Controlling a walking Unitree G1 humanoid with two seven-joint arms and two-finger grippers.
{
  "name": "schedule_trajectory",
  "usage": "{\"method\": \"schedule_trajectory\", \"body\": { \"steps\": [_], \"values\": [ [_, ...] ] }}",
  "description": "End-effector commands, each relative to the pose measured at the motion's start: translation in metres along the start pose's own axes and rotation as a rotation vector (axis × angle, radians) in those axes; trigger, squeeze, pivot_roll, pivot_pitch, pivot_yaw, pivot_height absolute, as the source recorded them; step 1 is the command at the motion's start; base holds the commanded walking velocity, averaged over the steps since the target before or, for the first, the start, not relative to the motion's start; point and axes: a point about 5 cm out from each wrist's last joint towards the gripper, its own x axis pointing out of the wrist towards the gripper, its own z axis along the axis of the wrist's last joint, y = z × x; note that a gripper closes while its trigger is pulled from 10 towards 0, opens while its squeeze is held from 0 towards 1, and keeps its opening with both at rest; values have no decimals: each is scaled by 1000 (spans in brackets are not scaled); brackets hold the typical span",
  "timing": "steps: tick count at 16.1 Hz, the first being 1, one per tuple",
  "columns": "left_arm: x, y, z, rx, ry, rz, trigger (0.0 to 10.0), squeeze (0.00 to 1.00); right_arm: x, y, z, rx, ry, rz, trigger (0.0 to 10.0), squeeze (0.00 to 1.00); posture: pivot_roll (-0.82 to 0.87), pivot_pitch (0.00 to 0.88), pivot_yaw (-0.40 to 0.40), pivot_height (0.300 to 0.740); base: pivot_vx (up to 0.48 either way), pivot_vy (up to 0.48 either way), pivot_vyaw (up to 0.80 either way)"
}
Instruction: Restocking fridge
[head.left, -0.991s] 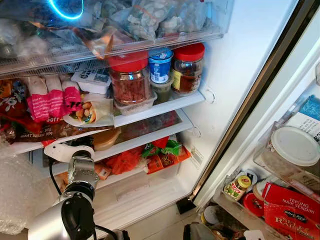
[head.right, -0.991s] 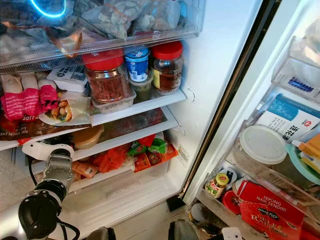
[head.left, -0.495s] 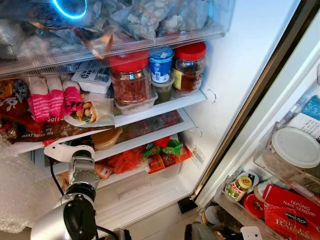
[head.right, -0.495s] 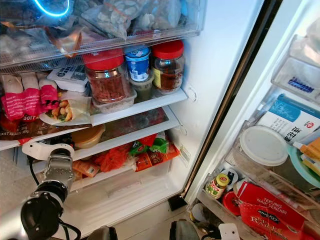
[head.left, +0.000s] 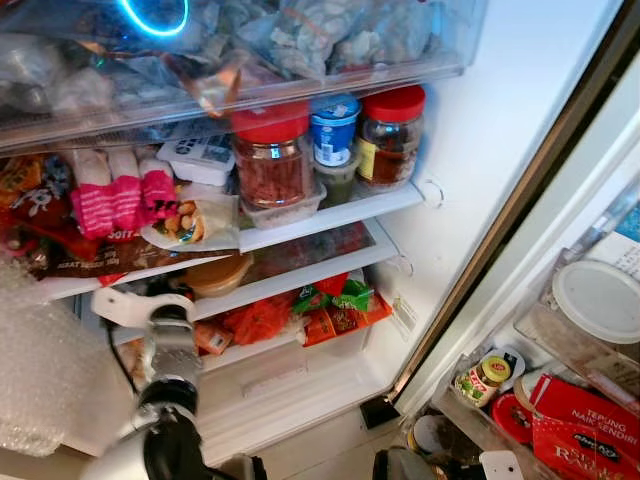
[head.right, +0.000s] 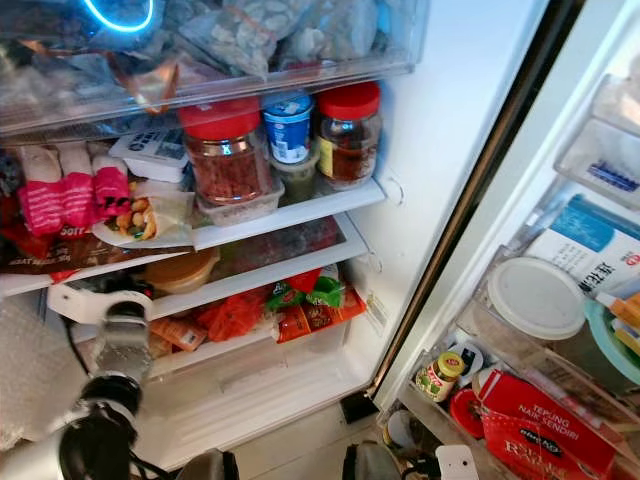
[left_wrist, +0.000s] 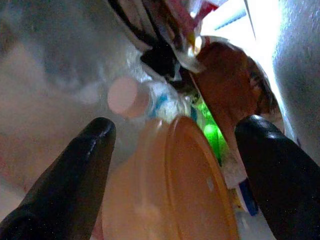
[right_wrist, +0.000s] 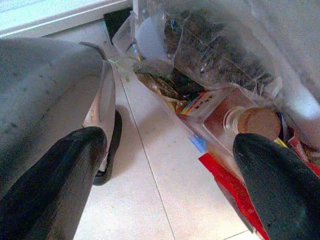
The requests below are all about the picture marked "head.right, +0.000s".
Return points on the red mesh bag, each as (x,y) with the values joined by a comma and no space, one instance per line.
(232,318)

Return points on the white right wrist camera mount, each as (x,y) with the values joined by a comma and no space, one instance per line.
(456,465)

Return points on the small orange packet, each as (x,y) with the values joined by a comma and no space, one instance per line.
(180,335)

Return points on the blue white milk carton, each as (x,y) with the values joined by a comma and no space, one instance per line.
(585,245)

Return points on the red-lid jar with yellow label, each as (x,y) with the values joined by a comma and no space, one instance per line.
(350,145)

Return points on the bag of frozen dumplings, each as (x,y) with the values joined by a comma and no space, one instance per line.
(345,28)
(245,35)

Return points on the pink white wrapped pack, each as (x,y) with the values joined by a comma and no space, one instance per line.
(40,205)
(76,195)
(112,190)

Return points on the clear bubble wrap sheet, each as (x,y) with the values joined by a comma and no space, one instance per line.
(35,370)

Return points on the blue white yogurt cup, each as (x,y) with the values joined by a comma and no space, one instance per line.
(290,135)

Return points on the clear plastic tray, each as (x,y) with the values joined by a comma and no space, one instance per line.
(240,212)

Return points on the jar with yellow lid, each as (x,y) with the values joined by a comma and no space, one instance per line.
(440,380)

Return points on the white fridge bottom drawer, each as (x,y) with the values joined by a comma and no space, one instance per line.
(270,385)

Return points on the grey right robot leg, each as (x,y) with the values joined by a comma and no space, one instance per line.
(372,465)

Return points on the red round tin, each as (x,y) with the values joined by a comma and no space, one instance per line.
(465,415)

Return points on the glass fridge shelf white trim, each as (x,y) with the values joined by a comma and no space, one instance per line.
(300,210)
(230,284)

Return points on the white flat plastic box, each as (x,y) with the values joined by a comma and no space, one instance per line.
(152,152)

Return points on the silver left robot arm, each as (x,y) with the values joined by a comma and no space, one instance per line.
(125,350)

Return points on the red-lid jar of red flakes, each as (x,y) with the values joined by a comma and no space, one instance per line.
(226,165)

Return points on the teal plate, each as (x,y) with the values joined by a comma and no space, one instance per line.
(605,345)

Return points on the green snack packet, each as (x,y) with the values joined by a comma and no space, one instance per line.
(320,292)

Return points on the orange snack packet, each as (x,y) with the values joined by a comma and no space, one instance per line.
(320,322)

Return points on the small green jar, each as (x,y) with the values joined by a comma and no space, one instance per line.
(296,185)

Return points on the black fridge foot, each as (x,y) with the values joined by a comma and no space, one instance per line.
(360,408)

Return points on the clear plastic fridge drawer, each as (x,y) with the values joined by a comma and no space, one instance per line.
(400,35)

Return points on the clear fridge door bin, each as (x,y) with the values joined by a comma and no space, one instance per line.
(485,330)
(595,165)
(425,415)

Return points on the dark brown printed packet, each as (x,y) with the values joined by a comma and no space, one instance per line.
(80,255)

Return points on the grey robot leg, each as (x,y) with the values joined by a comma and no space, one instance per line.
(372,465)
(208,468)

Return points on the white round lid container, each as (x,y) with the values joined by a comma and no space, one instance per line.
(537,298)

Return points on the white black printed cup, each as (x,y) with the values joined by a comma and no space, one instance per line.
(472,357)

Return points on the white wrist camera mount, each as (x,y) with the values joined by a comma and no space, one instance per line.
(75,303)
(456,465)

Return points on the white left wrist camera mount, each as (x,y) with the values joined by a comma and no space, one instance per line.
(75,303)

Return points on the red flour box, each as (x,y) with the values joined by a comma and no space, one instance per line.
(545,430)

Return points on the grey left robot leg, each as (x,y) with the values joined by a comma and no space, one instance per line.
(208,468)

